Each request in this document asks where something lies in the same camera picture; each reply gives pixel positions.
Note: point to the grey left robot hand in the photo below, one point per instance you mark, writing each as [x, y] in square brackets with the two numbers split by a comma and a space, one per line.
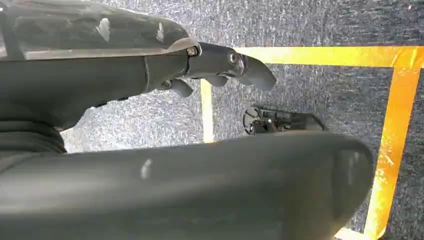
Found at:
[185, 185]

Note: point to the ribbed grey left arm sleeve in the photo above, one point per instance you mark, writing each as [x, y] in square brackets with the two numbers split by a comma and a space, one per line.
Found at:
[30, 137]

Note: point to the black metal part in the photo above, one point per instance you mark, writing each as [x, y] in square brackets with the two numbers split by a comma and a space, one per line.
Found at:
[281, 121]

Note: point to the yellow tape square outline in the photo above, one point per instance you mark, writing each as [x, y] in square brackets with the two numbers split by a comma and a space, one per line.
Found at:
[394, 132]

